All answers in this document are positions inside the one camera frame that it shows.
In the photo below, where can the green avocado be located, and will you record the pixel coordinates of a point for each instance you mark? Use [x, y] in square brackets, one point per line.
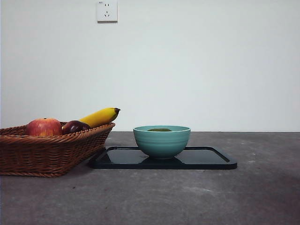
[159, 129]

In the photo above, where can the teal ceramic bowl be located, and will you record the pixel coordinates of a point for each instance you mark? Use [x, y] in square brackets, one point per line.
[161, 145]

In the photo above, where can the yellow banana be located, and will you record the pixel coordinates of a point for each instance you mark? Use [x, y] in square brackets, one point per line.
[98, 117]

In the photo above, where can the black rectangular tray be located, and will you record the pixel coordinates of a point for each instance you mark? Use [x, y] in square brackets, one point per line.
[206, 161]

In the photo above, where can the dark red plum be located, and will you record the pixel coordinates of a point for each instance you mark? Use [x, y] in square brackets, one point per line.
[75, 126]

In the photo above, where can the red apple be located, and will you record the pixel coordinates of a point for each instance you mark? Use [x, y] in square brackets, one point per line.
[44, 126]

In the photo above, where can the brown wicker basket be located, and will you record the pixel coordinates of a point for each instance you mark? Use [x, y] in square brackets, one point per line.
[47, 154]

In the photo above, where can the white wall socket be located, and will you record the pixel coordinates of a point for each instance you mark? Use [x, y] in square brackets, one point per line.
[107, 11]

